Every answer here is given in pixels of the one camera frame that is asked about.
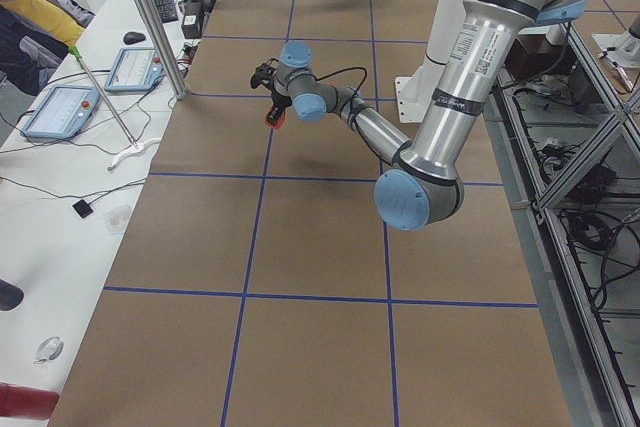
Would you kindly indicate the red cylinder bottle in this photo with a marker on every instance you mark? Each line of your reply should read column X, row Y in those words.
column 23, row 402

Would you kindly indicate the seated person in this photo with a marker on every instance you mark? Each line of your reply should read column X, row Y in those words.
column 35, row 38

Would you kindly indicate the far teach pendant tablet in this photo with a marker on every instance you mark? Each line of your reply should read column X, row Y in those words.
column 135, row 70

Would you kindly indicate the near teach pendant tablet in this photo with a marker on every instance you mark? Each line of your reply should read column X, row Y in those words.
column 62, row 113

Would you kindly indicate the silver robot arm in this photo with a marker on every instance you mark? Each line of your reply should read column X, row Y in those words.
column 422, row 185

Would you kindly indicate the black keyboard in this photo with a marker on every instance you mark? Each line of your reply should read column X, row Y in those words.
column 166, row 10

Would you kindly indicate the black box with label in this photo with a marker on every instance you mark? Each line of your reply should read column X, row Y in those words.
column 195, row 17

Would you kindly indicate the teach pendant tablet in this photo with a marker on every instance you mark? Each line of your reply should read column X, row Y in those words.
column 135, row 70
column 62, row 113

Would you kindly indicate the white pedestal column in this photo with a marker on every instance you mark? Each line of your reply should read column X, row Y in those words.
column 413, row 93

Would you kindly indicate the aluminium frame post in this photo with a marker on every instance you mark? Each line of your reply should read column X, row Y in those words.
column 154, row 26

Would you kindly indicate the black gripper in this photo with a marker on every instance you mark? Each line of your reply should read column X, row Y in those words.
column 280, row 101

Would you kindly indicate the metal rod with hook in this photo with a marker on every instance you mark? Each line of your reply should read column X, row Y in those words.
column 134, row 147

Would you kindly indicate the black computer mouse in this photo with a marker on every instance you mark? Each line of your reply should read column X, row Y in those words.
column 133, row 37

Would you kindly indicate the small black square pad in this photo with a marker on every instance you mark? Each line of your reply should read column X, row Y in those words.
column 82, row 208

